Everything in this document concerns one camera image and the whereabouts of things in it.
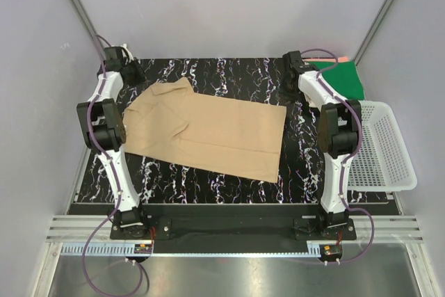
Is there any white plastic mesh basket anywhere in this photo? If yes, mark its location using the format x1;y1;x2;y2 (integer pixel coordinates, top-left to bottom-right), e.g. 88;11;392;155
348;101;417;192

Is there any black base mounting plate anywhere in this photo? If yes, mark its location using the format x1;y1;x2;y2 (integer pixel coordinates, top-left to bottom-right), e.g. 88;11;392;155
67;202;397;255

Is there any green folded t shirt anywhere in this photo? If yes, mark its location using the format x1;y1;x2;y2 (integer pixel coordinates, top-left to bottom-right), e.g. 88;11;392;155
323;61;365;100

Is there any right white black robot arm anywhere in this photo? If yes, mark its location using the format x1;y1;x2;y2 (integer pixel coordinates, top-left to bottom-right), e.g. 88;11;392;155
282;51;363;239

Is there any aluminium rail profile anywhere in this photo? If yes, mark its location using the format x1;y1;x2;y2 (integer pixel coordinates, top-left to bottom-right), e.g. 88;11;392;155
47;215;115;242

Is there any small circuit board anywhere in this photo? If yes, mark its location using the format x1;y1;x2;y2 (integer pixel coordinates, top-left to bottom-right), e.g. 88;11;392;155
323;245;343;256
134;243;153;254

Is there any beige t shirt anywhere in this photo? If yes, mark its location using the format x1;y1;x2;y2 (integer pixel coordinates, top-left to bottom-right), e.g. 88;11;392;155
124;78;286;183

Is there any left small circuit board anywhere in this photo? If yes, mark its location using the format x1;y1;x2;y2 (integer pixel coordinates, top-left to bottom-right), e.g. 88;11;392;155
134;243;153;254

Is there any right small circuit board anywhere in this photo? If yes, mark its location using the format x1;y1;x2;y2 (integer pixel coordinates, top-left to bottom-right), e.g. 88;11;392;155
323;245;343;256

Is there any aluminium frame post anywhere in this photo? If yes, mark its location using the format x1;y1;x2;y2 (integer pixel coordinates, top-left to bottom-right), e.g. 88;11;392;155
353;0;396;65
68;0;105;61

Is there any pink folded t shirt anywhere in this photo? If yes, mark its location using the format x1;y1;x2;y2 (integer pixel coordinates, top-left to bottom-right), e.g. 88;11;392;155
303;56;350;63

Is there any right aluminium frame post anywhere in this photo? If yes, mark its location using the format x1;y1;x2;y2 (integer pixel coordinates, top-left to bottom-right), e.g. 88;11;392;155
353;0;396;65

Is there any grey slotted cable duct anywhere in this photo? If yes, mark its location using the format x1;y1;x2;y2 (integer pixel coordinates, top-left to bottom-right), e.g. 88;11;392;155
60;241;321;258

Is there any left aluminium frame post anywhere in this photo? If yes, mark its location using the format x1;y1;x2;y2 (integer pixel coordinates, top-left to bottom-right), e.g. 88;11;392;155
68;0;105;61

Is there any cream folded t shirt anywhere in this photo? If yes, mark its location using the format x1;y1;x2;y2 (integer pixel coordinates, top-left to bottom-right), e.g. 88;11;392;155
307;99;318;109

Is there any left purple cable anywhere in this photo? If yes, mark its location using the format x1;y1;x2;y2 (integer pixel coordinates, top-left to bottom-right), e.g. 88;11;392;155
80;35;150;296

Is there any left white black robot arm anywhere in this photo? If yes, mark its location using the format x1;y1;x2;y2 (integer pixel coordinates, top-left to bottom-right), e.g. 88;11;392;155
76;44;150;239

